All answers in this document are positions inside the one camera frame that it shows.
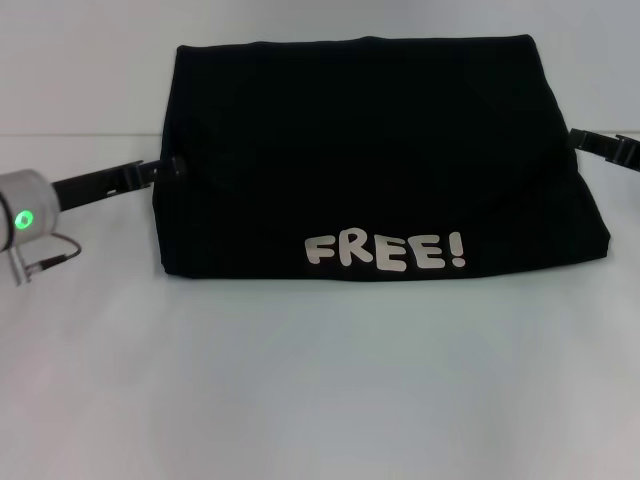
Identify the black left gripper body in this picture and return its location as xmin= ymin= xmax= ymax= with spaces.
xmin=49 ymin=158 xmax=155 ymax=207

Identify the black t-shirt with white print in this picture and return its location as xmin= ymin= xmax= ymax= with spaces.
xmin=149 ymin=33 xmax=614 ymax=282

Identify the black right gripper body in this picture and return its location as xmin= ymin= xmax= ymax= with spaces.
xmin=601 ymin=132 xmax=640 ymax=175

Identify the left gripper cable with plug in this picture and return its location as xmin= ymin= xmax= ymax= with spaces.
xmin=9 ymin=238 xmax=84 ymax=287

